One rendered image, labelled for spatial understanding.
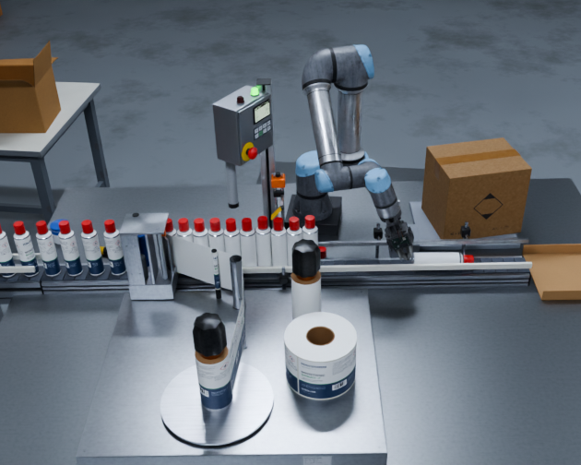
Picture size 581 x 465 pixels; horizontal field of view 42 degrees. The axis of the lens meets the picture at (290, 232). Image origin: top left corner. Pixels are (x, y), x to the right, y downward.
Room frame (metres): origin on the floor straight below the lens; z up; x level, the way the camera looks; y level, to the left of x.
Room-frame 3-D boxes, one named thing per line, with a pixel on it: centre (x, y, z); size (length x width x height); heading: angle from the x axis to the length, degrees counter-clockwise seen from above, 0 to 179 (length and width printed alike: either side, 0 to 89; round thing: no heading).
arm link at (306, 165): (2.40, -0.09, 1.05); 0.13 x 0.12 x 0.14; 100
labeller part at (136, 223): (1.95, 0.45, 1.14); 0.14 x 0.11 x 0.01; 89
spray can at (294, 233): (2.03, -0.01, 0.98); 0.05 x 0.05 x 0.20
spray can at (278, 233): (2.03, 0.04, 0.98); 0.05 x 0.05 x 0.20
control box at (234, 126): (2.12, 0.13, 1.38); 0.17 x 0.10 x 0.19; 144
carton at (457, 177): (2.34, -0.68, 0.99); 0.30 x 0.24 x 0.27; 100
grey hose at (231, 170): (2.14, 0.19, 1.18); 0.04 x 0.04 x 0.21
